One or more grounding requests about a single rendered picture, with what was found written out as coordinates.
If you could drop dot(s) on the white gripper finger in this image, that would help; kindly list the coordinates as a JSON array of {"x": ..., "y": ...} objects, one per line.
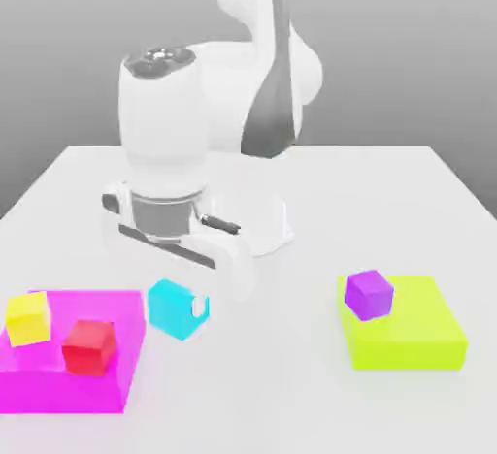
[{"x": 198, "y": 305}]

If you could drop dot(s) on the small purple cube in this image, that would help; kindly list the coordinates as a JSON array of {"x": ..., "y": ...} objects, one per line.
[{"x": 369, "y": 295}]

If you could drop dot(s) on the large magenta box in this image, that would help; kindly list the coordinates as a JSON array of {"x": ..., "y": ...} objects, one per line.
[{"x": 46, "y": 388}]

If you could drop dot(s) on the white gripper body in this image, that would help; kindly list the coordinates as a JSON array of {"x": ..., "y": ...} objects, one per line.
[{"x": 229, "y": 267}]

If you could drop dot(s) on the small cyan cube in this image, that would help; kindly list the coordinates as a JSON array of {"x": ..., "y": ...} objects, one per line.
[{"x": 171, "y": 308}]

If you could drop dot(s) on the small yellow cube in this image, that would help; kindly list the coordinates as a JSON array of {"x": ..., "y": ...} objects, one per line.
[{"x": 27, "y": 320}]

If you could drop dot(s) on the large lime box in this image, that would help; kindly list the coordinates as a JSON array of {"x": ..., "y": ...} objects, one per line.
[{"x": 411, "y": 326}]

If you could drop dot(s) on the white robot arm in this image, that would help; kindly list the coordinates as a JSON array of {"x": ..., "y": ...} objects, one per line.
[{"x": 163, "y": 120}]

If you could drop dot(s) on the small red cube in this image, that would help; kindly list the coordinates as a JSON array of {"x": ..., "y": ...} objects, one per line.
[{"x": 87, "y": 347}]

